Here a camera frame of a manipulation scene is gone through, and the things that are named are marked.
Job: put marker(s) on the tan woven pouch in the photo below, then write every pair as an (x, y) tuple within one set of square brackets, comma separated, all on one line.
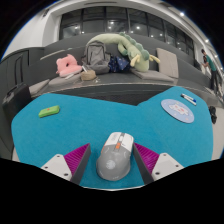
[(88, 75)]

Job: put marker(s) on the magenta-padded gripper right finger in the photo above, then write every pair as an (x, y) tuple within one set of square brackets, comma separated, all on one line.
[(165, 165)]

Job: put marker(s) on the round light blue mouse pad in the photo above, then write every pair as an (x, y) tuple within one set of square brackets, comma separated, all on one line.
[(177, 111)]

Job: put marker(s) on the white marker with blue cap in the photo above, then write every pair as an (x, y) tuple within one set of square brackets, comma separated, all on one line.
[(191, 98)]

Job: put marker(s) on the green eraser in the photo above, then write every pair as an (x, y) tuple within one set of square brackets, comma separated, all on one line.
[(49, 111)]

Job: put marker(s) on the pink plush toy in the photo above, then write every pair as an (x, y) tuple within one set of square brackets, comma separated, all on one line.
[(68, 68)]

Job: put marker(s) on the navy blue patterned bag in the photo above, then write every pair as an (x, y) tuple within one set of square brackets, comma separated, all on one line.
[(118, 64)]

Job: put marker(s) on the black bag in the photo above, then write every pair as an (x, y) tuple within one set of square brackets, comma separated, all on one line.
[(213, 115)]

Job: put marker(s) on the green dragon plush toy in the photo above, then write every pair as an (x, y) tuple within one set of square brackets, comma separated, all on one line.
[(140, 58)]

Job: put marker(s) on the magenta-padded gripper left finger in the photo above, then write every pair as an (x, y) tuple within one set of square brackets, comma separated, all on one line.
[(56, 165)]

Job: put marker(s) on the flat grey seat cushion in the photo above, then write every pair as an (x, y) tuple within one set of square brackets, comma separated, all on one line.
[(63, 81), (38, 86), (151, 75)]

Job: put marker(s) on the grey and white computer mouse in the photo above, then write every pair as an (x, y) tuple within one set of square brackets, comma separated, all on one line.
[(114, 161)]

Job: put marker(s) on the grey backpack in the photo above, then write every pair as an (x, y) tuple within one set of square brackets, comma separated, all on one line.
[(96, 57)]

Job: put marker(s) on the square grey upright cushion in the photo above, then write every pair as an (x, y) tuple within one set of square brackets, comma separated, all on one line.
[(167, 62)]

